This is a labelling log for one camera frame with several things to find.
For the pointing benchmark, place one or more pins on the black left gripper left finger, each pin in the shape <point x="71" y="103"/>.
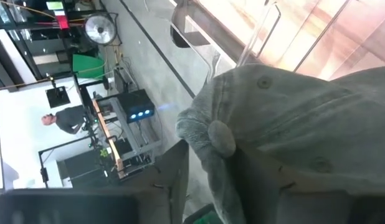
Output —
<point x="86" y="208"/>

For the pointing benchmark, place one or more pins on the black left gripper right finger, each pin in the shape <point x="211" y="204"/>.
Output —
<point x="320" y="208"/>

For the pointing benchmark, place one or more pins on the dark green cap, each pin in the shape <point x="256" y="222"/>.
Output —
<point x="289" y="118"/>

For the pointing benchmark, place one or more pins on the wooden background workstation table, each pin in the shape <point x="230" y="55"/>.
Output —
<point x="108" y="133"/>

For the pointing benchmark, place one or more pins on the person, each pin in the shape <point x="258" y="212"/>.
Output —
<point x="69" y="119"/>

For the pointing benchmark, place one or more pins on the black computer tower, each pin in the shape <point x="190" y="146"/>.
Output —
<point x="136" y="104"/>

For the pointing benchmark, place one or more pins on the green board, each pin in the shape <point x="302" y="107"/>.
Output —
<point x="86" y="65"/>

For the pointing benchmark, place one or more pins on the narrow clear plastic bin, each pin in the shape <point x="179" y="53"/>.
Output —
<point x="212" y="67"/>

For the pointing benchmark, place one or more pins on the round floor fan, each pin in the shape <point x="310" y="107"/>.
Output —
<point x="100" y="29"/>

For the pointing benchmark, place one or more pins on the red box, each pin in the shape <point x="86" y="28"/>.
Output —
<point x="62" y="21"/>

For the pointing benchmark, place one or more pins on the black background rig frame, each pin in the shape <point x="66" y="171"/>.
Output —
<point x="44" y="175"/>

